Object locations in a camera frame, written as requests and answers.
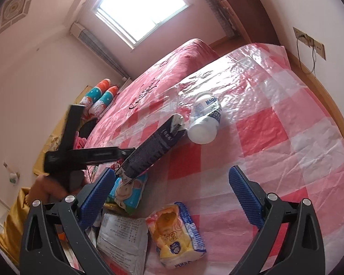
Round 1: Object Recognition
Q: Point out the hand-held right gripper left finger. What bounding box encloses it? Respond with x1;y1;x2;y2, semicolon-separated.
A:
19;168;117;275

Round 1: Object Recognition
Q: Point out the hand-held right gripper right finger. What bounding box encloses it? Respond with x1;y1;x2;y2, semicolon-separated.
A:
228;165;325;275

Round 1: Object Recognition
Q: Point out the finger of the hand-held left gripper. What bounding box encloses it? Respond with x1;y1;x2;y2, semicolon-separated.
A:
75;146;136;168

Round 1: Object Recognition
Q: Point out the blue cartoon tissue packet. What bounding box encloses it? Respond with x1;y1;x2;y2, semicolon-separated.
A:
107;172;149;216

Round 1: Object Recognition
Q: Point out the dark blue drink carton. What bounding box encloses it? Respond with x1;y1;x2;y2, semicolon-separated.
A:
115;114;187;184

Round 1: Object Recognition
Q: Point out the silver foil pouch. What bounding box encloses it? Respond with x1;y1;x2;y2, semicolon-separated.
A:
96;212;149;275

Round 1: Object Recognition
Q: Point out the white plastic bottle blue label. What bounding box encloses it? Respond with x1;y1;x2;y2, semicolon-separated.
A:
187;92;222;144

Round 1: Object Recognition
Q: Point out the yellow tissue packet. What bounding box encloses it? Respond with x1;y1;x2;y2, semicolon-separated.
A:
146;202;207;270

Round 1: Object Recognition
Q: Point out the person's left hand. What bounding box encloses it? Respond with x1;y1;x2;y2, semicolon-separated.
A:
27;173;68;207

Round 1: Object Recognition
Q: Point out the black cloth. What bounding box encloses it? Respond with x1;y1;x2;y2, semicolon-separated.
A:
78;118;97;139

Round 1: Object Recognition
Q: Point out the cartoon bolster pillow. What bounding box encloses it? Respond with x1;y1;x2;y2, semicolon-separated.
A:
80;79;112;112
88;85;119;119

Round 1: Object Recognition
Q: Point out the red checkered plastic tablecloth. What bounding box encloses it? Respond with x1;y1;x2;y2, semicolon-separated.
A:
84;42;344;275

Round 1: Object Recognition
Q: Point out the grey checked curtain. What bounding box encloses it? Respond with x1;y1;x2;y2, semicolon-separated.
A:
70;23;130;81
206;0;236;38

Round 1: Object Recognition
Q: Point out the bed with pink sheet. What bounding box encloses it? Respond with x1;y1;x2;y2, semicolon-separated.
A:
83;38;220;149

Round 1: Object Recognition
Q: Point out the large bright window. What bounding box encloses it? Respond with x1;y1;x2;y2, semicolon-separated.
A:
95;0;191;50

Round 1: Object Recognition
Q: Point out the thin black wall cable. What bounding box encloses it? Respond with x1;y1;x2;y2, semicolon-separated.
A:
297;33;317;74

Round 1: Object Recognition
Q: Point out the brass wall socket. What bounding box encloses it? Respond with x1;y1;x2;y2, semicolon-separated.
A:
293;27;327;61

